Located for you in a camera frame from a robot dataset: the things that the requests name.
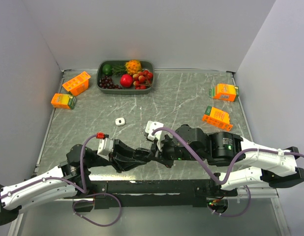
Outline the red lychee bunch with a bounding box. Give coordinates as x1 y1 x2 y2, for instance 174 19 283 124
132 70 154 89

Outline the white earbud charging case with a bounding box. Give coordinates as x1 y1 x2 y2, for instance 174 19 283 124
115 118 126 126

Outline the black earbud charging case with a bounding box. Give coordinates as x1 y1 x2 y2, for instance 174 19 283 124
133 147 153 162

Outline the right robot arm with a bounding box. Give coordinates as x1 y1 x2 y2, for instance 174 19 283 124
150 127 304 196

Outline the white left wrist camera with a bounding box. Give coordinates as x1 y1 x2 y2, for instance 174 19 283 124
96 132 114 157

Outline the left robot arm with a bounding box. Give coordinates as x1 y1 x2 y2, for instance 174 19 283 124
0 138 152 226

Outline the red apple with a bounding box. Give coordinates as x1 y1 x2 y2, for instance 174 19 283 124
120 74 133 88

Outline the dark grape bunch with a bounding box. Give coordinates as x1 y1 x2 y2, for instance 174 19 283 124
98 76 121 89

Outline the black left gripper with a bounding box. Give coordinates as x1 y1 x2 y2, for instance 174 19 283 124
85 138 147 173

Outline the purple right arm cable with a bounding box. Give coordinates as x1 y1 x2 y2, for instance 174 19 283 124
152 127 304 217

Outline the green leafy sprig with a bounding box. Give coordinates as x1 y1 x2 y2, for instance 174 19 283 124
112 64 127 75

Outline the orange box back right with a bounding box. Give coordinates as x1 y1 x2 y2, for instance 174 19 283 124
209 84 239 102

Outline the orange green box left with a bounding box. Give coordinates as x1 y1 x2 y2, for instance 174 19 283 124
51 93 77 110

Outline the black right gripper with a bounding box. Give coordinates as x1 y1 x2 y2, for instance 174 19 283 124
147 132 206 167

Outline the grey-green fruit tray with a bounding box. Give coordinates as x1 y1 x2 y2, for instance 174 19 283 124
96 59 154 95

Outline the orange box back left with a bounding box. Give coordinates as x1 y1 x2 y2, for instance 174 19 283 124
62 71 91 96

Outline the aluminium frame rail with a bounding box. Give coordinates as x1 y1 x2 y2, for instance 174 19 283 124
237 187 279 199

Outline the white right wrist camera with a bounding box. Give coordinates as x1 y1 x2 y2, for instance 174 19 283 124
145 120 168 151

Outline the green lime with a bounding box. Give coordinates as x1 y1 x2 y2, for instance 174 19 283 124
102 64 113 76

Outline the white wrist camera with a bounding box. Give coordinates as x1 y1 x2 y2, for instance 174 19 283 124
145 120 168 151
96 132 114 157

